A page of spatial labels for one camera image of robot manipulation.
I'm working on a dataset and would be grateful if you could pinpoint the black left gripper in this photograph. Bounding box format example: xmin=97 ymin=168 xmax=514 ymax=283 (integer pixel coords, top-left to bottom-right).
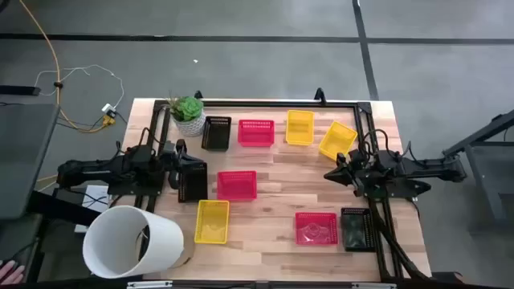
xmin=162 ymin=138 xmax=208 ymax=190

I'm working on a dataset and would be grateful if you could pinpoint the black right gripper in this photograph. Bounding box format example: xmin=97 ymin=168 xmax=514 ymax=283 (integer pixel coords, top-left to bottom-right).
xmin=323 ymin=149 xmax=369 ymax=198

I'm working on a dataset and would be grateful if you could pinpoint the black plastic basket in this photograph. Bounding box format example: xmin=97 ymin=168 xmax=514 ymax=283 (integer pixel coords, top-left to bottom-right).
xmin=201 ymin=116 xmax=233 ymax=153
xmin=340 ymin=206 xmax=377 ymax=253
xmin=177 ymin=161 xmax=209 ymax=204

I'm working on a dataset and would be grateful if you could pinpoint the red plastic basket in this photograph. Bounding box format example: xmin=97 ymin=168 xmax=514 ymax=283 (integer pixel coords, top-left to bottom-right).
xmin=294 ymin=211 xmax=339 ymax=246
xmin=237 ymin=119 xmax=276 ymax=149
xmin=216 ymin=170 xmax=259 ymax=202

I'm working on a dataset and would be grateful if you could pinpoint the white patterned plant pot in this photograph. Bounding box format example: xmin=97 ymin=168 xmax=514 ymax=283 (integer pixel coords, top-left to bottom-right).
xmin=173 ymin=111 xmax=207 ymax=138

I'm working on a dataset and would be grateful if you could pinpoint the yellow plastic basket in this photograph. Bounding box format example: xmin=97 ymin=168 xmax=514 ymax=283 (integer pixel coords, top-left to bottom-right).
xmin=194 ymin=199 xmax=230 ymax=245
xmin=318 ymin=120 xmax=359 ymax=162
xmin=285 ymin=109 xmax=316 ymax=146

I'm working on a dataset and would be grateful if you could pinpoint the green succulent plant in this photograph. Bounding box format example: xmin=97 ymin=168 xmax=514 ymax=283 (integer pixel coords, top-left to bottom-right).
xmin=165 ymin=92 xmax=205 ymax=124

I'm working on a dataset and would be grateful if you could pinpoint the large white cylinder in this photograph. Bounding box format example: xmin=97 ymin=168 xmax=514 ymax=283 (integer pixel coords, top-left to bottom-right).
xmin=82 ymin=205 xmax=186 ymax=280

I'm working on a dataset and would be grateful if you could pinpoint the white paper sheet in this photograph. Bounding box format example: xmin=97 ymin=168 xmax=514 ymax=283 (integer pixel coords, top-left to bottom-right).
xmin=74 ymin=184 xmax=112 ymax=234

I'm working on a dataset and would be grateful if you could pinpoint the grey side table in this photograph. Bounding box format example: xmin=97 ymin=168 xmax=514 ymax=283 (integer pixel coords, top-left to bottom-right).
xmin=0 ymin=103 xmax=61 ymax=221

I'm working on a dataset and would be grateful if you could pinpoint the black flat bar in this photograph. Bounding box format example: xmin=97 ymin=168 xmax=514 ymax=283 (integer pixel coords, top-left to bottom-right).
xmin=0 ymin=84 xmax=42 ymax=97

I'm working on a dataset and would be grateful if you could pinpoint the person's hand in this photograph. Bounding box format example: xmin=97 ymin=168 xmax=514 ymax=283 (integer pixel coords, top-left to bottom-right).
xmin=0 ymin=259 xmax=26 ymax=285

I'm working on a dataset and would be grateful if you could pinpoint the black aluminium table frame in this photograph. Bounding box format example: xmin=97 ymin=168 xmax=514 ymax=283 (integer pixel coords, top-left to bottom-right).
xmin=136 ymin=99 xmax=433 ymax=282

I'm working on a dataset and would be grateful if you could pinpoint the thin white cable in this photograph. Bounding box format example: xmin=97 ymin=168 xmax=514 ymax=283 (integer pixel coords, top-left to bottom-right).
xmin=34 ymin=63 xmax=125 ymax=112

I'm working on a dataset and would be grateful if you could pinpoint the silver metal bracket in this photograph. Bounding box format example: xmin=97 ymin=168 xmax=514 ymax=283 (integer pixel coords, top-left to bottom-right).
xmin=351 ymin=282 xmax=398 ymax=289
xmin=126 ymin=280 xmax=174 ymax=289

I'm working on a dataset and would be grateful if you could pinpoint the dark metal table frame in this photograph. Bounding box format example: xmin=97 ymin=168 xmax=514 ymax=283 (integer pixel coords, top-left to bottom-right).
xmin=441 ymin=108 xmax=514 ymax=234

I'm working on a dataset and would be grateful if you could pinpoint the yellow cable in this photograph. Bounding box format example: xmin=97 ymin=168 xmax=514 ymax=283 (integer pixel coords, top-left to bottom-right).
xmin=18 ymin=0 xmax=117 ymax=134

